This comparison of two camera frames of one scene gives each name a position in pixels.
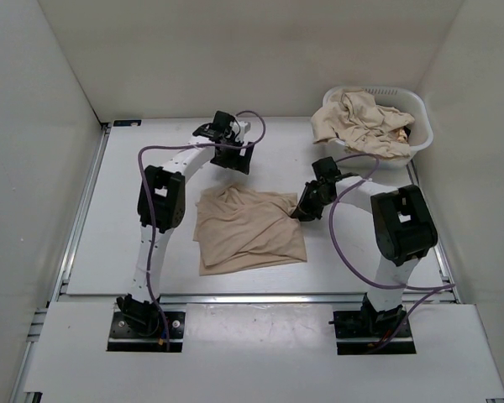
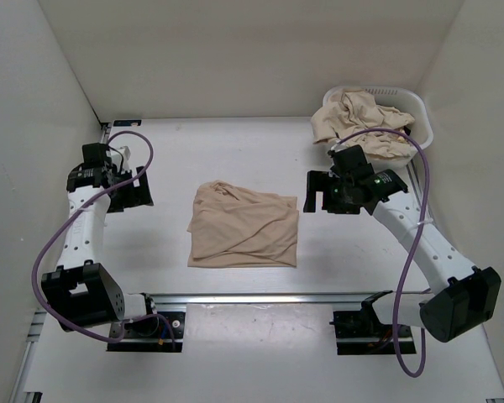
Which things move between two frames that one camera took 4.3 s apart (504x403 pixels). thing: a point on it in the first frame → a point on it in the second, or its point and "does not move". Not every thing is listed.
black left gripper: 238,162 → 138,196
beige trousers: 236,228 does not move
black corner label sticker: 126,122 does not move
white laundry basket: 420,131 does not move
